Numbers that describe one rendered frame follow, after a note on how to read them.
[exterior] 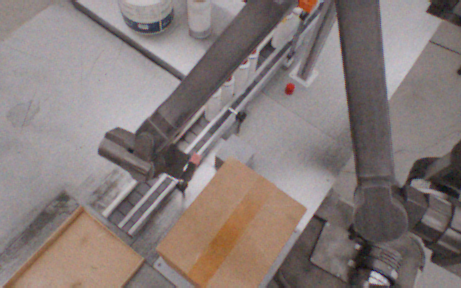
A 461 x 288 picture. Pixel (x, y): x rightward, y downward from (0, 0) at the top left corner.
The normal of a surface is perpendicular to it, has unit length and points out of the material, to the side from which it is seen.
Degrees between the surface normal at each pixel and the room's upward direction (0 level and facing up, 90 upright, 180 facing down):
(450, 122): 0
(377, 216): 50
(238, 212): 0
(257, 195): 0
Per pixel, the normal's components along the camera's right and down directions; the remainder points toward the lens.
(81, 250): 0.06, -0.43
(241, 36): -0.30, 0.37
